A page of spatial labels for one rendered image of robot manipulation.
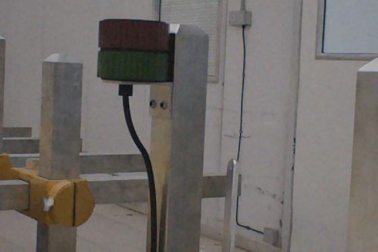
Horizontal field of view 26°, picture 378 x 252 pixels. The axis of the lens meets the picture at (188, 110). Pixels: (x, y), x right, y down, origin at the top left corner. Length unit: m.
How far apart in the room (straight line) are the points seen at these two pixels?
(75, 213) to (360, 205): 0.46
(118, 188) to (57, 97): 0.16
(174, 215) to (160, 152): 0.06
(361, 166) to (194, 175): 0.23
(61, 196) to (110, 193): 0.12
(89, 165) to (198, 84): 0.59
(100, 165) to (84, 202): 0.37
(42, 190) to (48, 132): 0.07
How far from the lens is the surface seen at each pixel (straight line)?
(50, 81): 0.92
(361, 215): 0.51
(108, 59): 0.66
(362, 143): 0.51
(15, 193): 0.95
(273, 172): 4.80
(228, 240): 0.76
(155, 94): 0.70
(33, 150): 1.49
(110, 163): 1.28
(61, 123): 0.91
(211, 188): 1.08
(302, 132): 4.60
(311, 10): 4.59
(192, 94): 0.70
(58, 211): 0.90
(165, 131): 0.70
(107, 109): 6.58
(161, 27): 0.67
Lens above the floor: 1.10
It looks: 3 degrees down
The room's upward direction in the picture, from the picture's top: 3 degrees clockwise
